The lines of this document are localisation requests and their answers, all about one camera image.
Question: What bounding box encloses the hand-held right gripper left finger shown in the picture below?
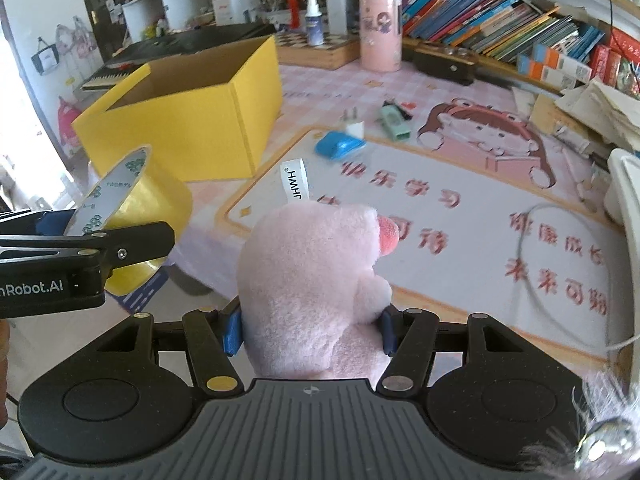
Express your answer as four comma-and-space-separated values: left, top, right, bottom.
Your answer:
87, 297, 244, 395

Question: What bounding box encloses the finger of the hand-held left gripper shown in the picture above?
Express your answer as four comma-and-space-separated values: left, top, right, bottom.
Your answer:
0, 209, 77, 236
0, 221, 176, 277

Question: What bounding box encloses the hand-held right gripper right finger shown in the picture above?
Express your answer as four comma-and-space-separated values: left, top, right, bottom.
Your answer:
376, 307, 533, 395

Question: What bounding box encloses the yellow tape roll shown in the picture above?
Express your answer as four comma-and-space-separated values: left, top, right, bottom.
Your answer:
64, 145, 193, 297

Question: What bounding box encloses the pink plush toy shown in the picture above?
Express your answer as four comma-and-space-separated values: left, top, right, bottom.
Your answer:
235, 157, 401, 381

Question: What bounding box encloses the yellow cardboard box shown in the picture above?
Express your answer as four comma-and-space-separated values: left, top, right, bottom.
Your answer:
71, 35, 283, 183

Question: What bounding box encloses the blue grey toy car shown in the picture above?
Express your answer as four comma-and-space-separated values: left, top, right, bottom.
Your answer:
315, 130, 367, 161

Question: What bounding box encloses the mint green case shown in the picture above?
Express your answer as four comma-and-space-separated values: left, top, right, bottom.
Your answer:
377, 101, 412, 142

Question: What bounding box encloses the white charger plug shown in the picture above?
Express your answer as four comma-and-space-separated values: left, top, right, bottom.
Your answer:
341, 108, 366, 137

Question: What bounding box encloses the person's left forearm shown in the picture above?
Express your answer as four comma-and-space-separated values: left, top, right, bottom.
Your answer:
0, 320, 11, 411

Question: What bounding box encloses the pink printed desktop mat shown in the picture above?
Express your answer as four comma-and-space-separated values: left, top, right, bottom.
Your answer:
85, 55, 640, 396

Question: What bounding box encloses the pink backpack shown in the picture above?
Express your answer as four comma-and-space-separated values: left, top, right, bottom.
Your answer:
57, 97, 83, 148

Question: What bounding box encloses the hanging tote bag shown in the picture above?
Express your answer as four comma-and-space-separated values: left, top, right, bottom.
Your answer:
31, 35, 61, 76

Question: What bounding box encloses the black keyboard piano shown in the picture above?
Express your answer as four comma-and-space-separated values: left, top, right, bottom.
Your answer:
80, 22, 277, 92

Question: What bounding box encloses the fluffy charm with metal bell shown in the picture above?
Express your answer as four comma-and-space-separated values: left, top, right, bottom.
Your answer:
520, 360, 640, 480

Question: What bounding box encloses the white pen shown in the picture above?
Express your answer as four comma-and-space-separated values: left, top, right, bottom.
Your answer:
565, 150, 591, 201

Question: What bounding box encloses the white box red label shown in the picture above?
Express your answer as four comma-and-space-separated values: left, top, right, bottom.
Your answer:
212, 0, 236, 26

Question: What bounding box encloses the wooden chess box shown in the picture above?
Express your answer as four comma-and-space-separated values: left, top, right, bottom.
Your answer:
275, 32, 362, 70

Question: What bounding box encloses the dark brown case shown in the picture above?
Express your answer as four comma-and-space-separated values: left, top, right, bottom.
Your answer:
402, 40, 478, 86

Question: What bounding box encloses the white spray bottle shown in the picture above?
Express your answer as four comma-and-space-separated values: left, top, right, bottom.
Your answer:
304, 0, 325, 47

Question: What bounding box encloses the pink cylinder container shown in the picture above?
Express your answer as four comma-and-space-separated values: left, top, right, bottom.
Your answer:
359, 0, 403, 72

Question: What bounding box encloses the orange blue white carton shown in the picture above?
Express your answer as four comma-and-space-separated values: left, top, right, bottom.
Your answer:
516, 54, 566, 83
532, 42, 592, 81

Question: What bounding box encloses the pile of papers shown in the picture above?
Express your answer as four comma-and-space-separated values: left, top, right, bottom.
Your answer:
530, 77, 640, 161

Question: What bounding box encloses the row of colourful books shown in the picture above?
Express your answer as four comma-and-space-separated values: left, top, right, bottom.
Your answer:
387, 0, 606, 63

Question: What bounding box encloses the red gift box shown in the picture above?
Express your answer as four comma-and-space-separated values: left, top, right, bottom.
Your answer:
590, 30, 640, 98

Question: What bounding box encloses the white charging cable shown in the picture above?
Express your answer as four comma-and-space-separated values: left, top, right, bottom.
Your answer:
515, 205, 640, 361

